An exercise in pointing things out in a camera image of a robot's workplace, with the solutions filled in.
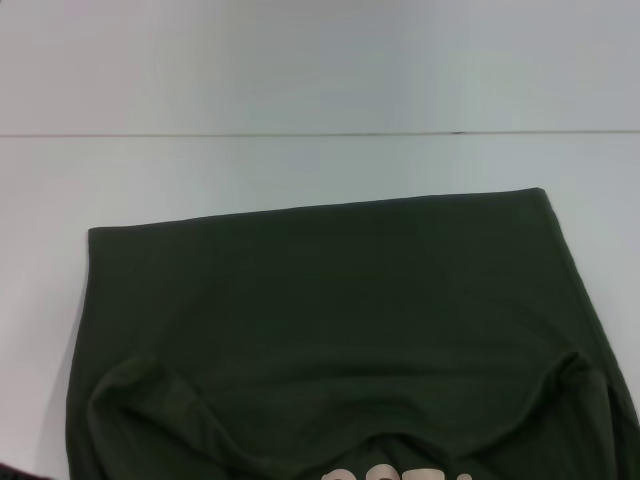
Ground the dark green t-shirt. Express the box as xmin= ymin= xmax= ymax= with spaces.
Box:
xmin=63 ymin=187 xmax=640 ymax=480

